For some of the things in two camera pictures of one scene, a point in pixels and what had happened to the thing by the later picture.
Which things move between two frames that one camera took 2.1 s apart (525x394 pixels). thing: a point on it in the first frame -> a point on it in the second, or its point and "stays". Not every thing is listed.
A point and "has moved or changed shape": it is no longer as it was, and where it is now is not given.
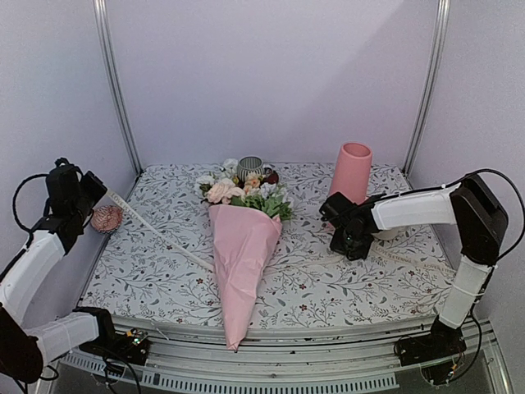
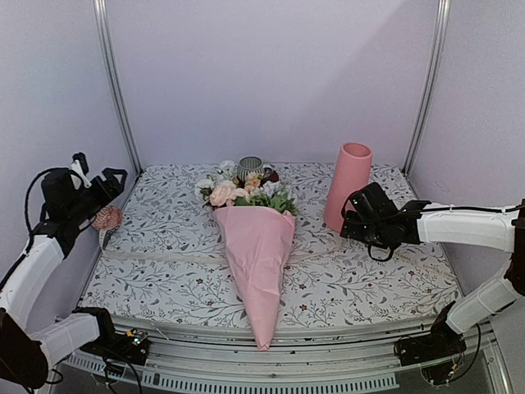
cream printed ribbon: [129, 213] -> [127, 254]
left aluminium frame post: [116, 84] stays
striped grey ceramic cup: [248, 165] stays
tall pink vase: [352, 171] stays
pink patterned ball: [107, 218] stays
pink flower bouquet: [245, 220] has moved or changed shape
